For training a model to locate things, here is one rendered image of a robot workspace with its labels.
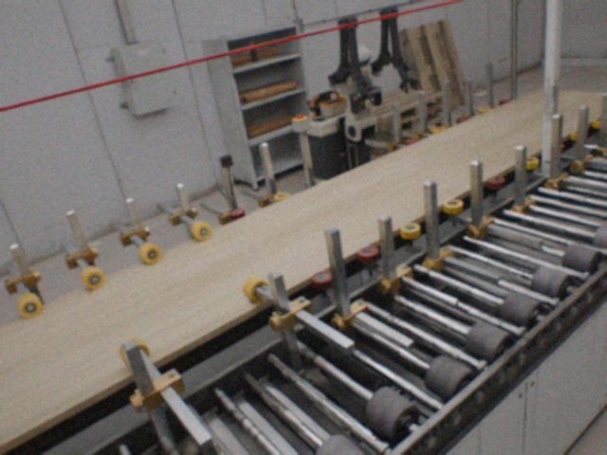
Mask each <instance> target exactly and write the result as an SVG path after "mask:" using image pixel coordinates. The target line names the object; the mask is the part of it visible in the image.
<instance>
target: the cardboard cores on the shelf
mask: <svg viewBox="0 0 607 455"><path fill-rule="evenodd" d="M257 54H258V60H259V59H263V58H266V57H271V56H275V55H279V49H278V47H273V48H268V49H264V50H260V51H257ZM230 62H231V66H235V65H239V64H246V63H250V62H251V57H250V53H247V54H243V55H239V56H234V57H230ZM296 86H297V83H296V82H295V80H291V82H288V81H287V80H285V82H275V83H271V84H267V85H263V86H259V87H256V88H251V89H249V90H245V91H241V92H237V94H238V100H240V103H243V102H244V103H250V102H253V101H257V100H263V99H266V98H269V97H271V96H274V95H277V94H281V93H284V92H288V91H291V90H295V89H296ZM296 117H297V116H294V117H292V116H291V114H290V113H289V114H287V115H286V116H282V117H279V118H274V119H270V120H267V121H264V122H261V123H258V124H254V125H250V126H248V127H246V133H247V137H248V139H250V138H253V137H258V136H260V135H263V134H266V133H269V132H273V131H276V129H278V128H281V127H284V126H287V125H290V124H292V119H294V118H296Z"/></svg>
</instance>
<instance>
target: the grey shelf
mask: <svg viewBox="0 0 607 455"><path fill-rule="evenodd" d="M277 30H278V31H277ZM273 34H274V35H273ZM297 35H301V31H300V30H299V25H298V23H296V24H284V25H274V26H269V27H260V28H256V29H252V30H246V31H241V32H236V33H232V34H227V35H225V38H219V36H218V37H217V38H212V39H208V40H204V41H202V42H203V46H204V49H205V53H206V58H207V57H210V56H211V55H215V54H220V53H224V52H228V51H233V50H237V49H241V48H246V47H249V45H248V43H253V42H255V45H256V46H257V45H262V44H266V43H271V41H274V40H280V39H284V38H288V37H293V36H297ZM278 36H279V37H278ZM275 46H276V47H278V49H279V55H275V56H271V57H266V58H263V59H259V62H258V63H252V62H250V63H246V64H239V65H235V66H231V62H230V57H234V56H239V55H243V54H247V53H250V52H249V50H248V51H244V52H240V53H234V54H230V55H227V56H223V57H221V58H218V59H213V60H209V61H207V63H208V67H209V71H210V76H211V80H212V88H213V92H214V96H215V100H216V105H217V109H218V114H219V117H220V122H221V126H222V131H223V135H224V139H225V143H227V148H228V153H229V155H231V156H232V161H233V166H232V167H231V169H232V173H233V178H234V184H239V182H238V181H237V179H239V180H242V181H246V182H248V183H250V184H252V187H253V191H255V192H257V191H259V188H258V184H256V181H259V180H262V179H264V178H265V172H264V167H263V162H262V157H261V152H260V148H259V146H260V144H261V143H266V144H267V147H268V152H269V157H270V163H272V168H273V172H274V173H278V172H281V171H283V170H287V169H289V168H292V167H294V166H297V165H299V164H303V163H304V160H303V154H302V148H300V142H299V137H298V133H296V132H293V125H292V124H290V125H287V126H284V127H281V128H278V129H276V131H273V132H269V133H266V134H263V135H260V136H256V137H253V138H250V139H248V137H247V133H246V127H248V126H250V125H254V124H258V123H261V122H264V121H267V120H270V119H274V118H279V117H282V116H286V115H287V114H289V113H290V114H291V116H292V117H294V116H304V117H307V118H309V119H312V113H311V112H310V111H309V106H308V103H307V102H308V101H309V100H310V95H309V89H308V82H307V76H306V69H305V63H304V51H303V44H302V38H298V39H294V40H290V41H286V42H282V43H280V44H277V45H270V46H265V47H260V48H256V49H257V51H260V50H264V49H268V48H273V47H275ZM278 63H279V64H278ZM279 68H280V69H279ZM280 74H281V75H280ZM281 79H282V82H285V80H287V81H288V82H291V80H295V82H296V83H297V86H296V89H295V90H291V91H288V92H284V93H281V94H277V95H274V96H271V97H269V98H266V99H263V100H257V101H253V102H250V103H244V102H243V103H240V100H238V94H237V92H241V91H245V90H249V89H251V88H256V87H259V86H263V85H267V84H271V83H275V82H280V81H281ZM284 96H285V98H284ZM236 97H237V98H236ZM285 102H286V104H285ZM289 105H290V106H289ZM286 108H287V109H286ZM244 131H245V132H244ZM290 132H291V133H290ZM291 137H292V138H291ZM292 142H293V143H292ZM293 149H294V150H293ZM254 182H255V183H254Z"/></svg>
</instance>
